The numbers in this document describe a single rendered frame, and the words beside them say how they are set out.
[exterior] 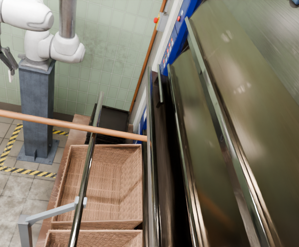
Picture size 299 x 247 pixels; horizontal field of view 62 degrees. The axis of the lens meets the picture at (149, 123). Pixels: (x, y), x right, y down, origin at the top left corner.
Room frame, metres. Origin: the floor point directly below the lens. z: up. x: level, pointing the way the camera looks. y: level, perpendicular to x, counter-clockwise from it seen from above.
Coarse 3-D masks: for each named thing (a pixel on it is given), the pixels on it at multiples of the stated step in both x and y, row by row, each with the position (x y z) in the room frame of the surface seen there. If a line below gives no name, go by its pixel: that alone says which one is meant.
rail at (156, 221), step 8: (152, 88) 1.03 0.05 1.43; (152, 96) 0.96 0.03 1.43; (152, 104) 0.90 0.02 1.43; (152, 112) 0.85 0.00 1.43; (152, 120) 0.80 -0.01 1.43; (152, 128) 0.75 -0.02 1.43; (152, 136) 0.71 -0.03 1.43; (152, 144) 0.67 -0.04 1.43; (152, 152) 0.63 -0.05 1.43; (152, 160) 0.59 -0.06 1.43; (152, 168) 0.56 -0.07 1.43; (152, 176) 0.53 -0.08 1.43; (152, 184) 0.50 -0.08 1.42; (152, 192) 0.47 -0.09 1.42; (152, 200) 0.44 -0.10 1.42; (152, 208) 0.42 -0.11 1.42; (152, 216) 0.40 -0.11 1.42; (160, 224) 0.37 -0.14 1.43; (160, 232) 0.35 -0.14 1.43; (160, 240) 0.33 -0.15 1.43
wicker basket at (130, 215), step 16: (80, 144) 1.09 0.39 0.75; (128, 144) 1.18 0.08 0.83; (80, 160) 1.08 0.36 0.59; (96, 160) 1.12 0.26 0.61; (112, 160) 1.15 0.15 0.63; (128, 160) 1.17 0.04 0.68; (64, 176) 0.83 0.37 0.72; (80, 176) 0.96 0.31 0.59; (96, 176) 1.00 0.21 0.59; (112, 176) 1.05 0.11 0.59; (128, 176) 1.03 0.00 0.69; (64, 192) 0.81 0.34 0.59; (96, 192) 0.89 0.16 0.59; (112, 192) 0.94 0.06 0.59; (128, 192) 0.91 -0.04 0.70; (96, 208) 0.78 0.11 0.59; (112, 208) 0.83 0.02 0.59; (128, 208) 0.80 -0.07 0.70; (64, 224) 0.57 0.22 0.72; (80, 224) 0.59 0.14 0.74; (96, 224) 0.61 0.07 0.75; (112, 224) 0.64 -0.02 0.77; (128, 224) 0.66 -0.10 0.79
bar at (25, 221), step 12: (96, 108) 1.03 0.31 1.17; (96, 120) 0.93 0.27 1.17; (84, 168) 0.63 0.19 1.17; (84, 180) 0.57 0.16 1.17; (84, 192) 0.53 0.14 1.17; (72, 204) 0.48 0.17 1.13; (84, 204) 0.48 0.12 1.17; (24, 216) 0.44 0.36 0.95; (36, 216) 0.44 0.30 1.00; (48, 216) 0.45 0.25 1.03; (24, 228) 0.41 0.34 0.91; (72, 228) 0.38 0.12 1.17; (24, 240) 0.41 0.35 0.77; (72, 240) 0.34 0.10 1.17
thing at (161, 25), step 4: (160, 12) 1.86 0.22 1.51; (160, 16) 1.78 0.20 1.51; (164, 16) 1.81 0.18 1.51; (168, 16) 1.84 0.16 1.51; (160, 20) 1.77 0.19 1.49; (164, 20) 1.78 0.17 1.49; (156, 24) 1.81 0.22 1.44; (160, 24) 1.78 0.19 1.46; (164, 24) 1.78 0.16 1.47; (156, 28) 1.77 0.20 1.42; (160, 28) 1.78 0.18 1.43; (164, 28) 1.79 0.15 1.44
